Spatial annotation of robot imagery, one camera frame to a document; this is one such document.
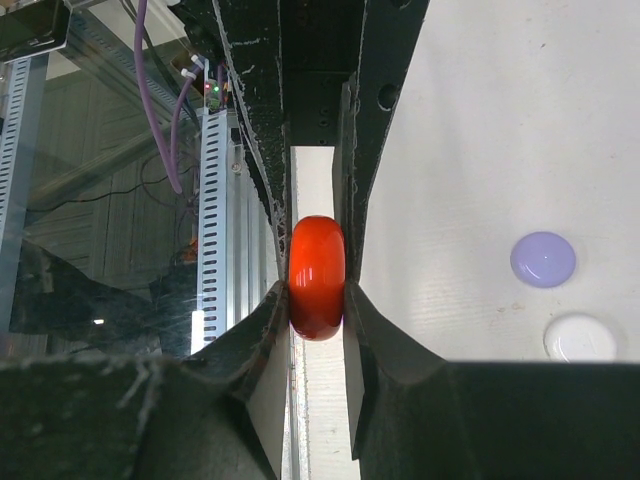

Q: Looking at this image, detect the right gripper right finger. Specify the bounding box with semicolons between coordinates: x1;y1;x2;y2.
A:
334;1;639;479

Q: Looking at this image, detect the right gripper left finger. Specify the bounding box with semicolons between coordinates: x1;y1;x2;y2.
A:
1;1;293;479

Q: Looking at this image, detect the red earbud case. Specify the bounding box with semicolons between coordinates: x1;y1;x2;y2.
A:
288;216;346;341

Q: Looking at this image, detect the purple earbud case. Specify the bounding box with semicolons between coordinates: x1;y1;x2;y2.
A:
510;231;577;289

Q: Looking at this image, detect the slotted cable duct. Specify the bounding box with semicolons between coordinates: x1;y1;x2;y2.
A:
191;110;228;354

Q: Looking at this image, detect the aluminium mounting rail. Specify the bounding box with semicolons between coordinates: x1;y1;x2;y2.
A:
226;127;277;329

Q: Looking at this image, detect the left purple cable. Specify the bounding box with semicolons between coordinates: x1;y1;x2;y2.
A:
134;0;226;195

